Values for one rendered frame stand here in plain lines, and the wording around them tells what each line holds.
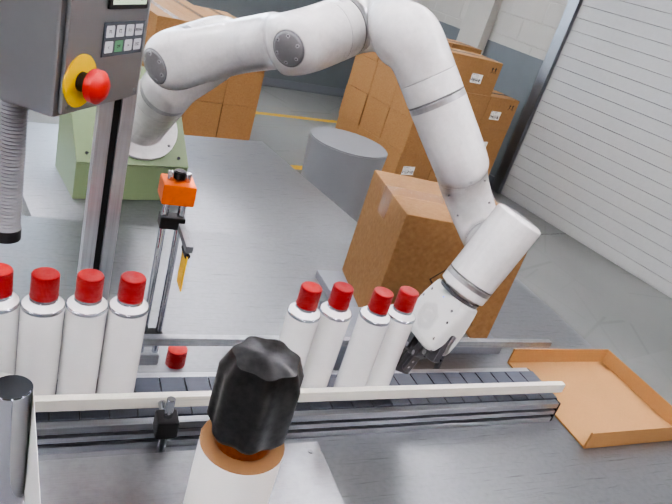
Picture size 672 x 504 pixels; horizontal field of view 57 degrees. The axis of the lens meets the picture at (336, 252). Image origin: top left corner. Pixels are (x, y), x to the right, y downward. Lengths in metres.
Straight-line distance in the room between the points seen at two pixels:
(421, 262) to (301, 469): 0.54
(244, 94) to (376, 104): 1.00
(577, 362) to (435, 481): 0.65
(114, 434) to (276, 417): 0.39
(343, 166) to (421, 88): 2.41
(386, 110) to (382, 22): 3.75
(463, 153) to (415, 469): 0.51
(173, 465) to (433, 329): 0.45
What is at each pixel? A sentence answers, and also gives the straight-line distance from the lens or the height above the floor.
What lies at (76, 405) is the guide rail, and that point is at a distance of 0.92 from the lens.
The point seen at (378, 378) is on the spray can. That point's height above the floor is 0.92.
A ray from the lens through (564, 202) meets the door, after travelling 5.57.
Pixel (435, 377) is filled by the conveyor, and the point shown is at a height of 0.88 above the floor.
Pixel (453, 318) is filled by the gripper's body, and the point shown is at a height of 1.07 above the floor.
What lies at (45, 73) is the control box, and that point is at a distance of 0.74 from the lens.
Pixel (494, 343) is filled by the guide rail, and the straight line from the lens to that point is 1.24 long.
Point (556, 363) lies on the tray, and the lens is 1.56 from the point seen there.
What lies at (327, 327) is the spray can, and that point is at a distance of 0.96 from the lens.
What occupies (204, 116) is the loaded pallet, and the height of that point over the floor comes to 0.29.
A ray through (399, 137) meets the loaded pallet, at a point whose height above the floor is 0.48.
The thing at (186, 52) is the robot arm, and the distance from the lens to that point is 1.27.
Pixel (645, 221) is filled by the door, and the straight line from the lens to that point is 5.22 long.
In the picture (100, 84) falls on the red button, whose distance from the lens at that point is 0.74.
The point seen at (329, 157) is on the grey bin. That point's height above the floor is 0.56.
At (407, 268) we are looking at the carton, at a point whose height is 1.00.
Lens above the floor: 1.53
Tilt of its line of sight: 25 degrees down
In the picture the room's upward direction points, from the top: 18 degrees clockwise
